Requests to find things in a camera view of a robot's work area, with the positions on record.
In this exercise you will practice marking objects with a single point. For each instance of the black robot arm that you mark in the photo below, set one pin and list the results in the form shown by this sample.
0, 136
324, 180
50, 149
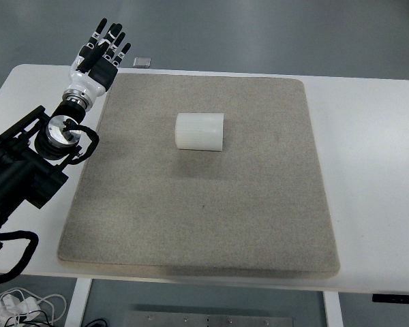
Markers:
35, 151

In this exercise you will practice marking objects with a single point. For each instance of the beige felt mat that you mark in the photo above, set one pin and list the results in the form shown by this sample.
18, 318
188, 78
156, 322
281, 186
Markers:
258, 208

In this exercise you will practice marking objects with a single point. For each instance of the black desk control panel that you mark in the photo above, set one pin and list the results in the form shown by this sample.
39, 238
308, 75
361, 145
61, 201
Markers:
391, 298

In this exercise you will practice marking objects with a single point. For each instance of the white table leg left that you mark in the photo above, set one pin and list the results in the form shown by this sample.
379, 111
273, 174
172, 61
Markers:
78, 302

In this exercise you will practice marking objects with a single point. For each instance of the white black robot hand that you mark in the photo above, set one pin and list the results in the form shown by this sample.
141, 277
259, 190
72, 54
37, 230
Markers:
96, 65

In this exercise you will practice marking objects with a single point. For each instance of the white plastic cup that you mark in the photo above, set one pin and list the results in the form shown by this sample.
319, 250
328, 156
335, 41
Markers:
199, 131

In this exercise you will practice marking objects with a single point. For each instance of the white table leg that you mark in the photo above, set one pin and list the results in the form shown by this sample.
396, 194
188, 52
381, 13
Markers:
78, 302
333, 309

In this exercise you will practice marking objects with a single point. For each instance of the small grey floor plate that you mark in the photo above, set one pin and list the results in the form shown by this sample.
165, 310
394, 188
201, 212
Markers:
142, 62

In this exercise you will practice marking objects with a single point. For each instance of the white power strip with cables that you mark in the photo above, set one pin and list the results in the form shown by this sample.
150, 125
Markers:
21, 307

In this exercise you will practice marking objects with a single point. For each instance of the white table leg right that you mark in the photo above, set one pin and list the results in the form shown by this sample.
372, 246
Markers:
333, 309

